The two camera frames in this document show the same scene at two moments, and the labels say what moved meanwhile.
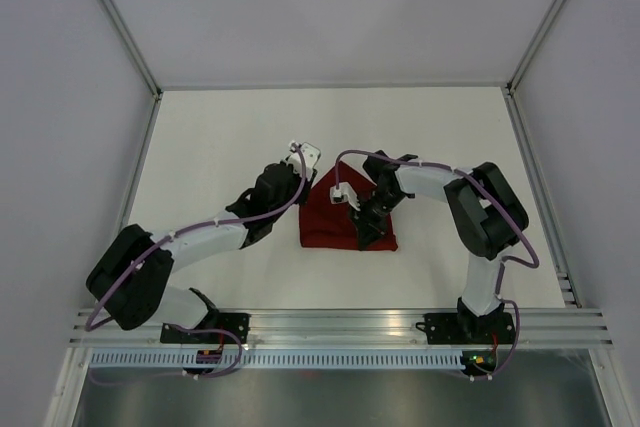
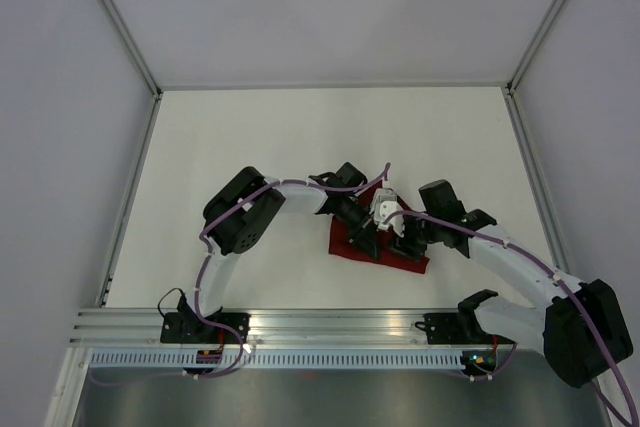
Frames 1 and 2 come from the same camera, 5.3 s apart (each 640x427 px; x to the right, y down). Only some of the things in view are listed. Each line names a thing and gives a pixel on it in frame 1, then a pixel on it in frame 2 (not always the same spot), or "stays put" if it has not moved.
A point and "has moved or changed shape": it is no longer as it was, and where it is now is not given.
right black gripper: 367,231 -> 405,247
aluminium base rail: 357,327 stays put
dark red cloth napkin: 331,225 has moved or changed shape
